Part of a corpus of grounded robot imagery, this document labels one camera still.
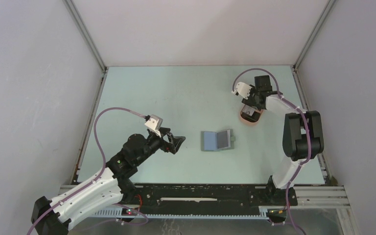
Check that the aluminium frame rail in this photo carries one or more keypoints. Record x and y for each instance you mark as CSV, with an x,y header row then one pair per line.
x,y
308,197

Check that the white printed credit card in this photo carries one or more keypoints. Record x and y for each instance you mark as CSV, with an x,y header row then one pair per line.
x,y
248,112

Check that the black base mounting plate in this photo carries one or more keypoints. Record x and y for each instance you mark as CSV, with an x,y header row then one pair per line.
x,y
209,199

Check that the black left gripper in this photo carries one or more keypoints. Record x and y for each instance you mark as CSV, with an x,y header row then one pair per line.
x,y
166,146

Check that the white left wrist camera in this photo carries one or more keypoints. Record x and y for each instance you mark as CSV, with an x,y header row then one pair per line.
x,y
153,124

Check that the pink oval plastic tray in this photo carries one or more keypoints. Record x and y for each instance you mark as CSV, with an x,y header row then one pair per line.
x,y
250,120

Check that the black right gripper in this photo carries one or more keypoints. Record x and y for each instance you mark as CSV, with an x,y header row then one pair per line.
x,y
249,102

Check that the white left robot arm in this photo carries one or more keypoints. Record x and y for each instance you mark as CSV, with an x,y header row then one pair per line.
x,y
110,185

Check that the green leather card holder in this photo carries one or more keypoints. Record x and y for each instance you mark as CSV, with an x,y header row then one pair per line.
x,y
208,141

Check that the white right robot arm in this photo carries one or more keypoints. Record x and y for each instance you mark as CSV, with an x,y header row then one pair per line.
x,y
302,136

